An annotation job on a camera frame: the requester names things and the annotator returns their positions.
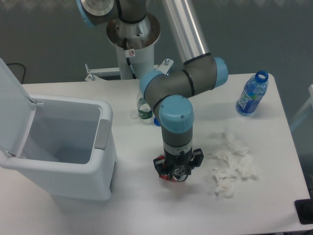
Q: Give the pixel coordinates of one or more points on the white trash bin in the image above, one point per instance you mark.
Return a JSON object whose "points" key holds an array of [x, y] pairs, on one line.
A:
{"points": [[69, 150]]}

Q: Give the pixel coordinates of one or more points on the clear green-label water bottle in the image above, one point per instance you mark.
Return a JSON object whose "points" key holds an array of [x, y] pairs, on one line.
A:
{"points": [[143, 109]]}

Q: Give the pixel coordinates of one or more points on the white bottle cap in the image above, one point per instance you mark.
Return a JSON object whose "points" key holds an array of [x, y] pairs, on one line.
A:
{"points": [[134, 116]]}

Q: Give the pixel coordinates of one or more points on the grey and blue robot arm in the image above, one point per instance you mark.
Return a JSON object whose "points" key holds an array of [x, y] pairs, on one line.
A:
{"points": [[168, 94]]}

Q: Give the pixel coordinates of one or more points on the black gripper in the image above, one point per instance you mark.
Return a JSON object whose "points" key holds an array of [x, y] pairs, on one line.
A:
{"points": [[189, 157]]}

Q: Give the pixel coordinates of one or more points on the white frame at right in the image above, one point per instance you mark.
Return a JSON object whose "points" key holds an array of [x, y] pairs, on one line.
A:
{"points": [[305, 110]]}

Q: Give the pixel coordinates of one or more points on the crumpled white tissue paper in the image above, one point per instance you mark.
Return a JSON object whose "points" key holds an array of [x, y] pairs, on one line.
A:
{"points": [[233, 162]]}

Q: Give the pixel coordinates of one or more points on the blue plastic water bottle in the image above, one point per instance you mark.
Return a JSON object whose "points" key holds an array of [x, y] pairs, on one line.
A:
{"points": [[254, 90]]}

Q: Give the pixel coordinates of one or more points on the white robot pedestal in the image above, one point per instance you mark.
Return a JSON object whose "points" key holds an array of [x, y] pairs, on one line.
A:
{"points": [[134, 45]]}

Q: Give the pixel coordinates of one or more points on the black device at edge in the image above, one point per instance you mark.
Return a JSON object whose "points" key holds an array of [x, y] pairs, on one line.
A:
{"points": [[304, 209]]}

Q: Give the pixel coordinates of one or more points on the crushed red soda can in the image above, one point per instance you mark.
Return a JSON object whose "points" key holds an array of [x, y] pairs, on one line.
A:
{"points": [[178, 171]]}

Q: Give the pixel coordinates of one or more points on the blue bottle cap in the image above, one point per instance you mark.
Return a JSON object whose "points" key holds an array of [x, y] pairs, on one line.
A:
{"points": [[156, 122]]}

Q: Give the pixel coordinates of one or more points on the white metal base frame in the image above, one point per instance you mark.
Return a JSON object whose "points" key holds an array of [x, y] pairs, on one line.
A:
{"points": [[93, 74]]}

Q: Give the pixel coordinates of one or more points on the white trash bin lid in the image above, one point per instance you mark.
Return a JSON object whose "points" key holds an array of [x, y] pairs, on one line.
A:
{"points": [[17, 111]]}

